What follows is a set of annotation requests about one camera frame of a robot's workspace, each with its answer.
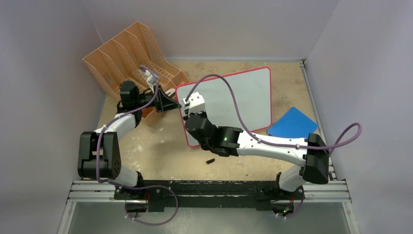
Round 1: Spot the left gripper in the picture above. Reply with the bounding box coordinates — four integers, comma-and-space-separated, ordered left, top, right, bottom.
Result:
134, 86, 181, 113

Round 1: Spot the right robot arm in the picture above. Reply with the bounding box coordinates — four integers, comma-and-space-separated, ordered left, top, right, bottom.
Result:
183, 112, 329, 198

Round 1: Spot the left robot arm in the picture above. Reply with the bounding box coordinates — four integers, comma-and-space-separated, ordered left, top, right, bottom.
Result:
77, 80, 181, 199

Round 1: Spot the white stapler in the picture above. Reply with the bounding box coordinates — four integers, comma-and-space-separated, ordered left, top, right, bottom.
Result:
165, 88, 175, 96

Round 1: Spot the peach plastic file organizer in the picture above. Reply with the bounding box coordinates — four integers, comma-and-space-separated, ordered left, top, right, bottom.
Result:
83, 21, 189, 102

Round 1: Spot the blue notebook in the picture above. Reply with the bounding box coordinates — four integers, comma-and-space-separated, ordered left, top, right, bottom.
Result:
266, 107, 319, 138

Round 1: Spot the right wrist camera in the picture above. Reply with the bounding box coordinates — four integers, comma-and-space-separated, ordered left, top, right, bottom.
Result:
182, 92, 206, 111

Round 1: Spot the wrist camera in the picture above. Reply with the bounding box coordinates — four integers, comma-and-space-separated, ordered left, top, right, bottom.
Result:
145, 70, 159, 95
182, 92, 206, 111

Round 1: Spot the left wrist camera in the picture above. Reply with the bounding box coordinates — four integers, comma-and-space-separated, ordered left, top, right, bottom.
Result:
145, 70, 159, 95

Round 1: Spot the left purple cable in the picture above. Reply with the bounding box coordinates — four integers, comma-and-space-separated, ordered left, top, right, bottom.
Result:
95, 65, 179, 227

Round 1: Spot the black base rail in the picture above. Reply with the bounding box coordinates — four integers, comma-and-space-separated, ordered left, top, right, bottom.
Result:
114, 180, 304, 212

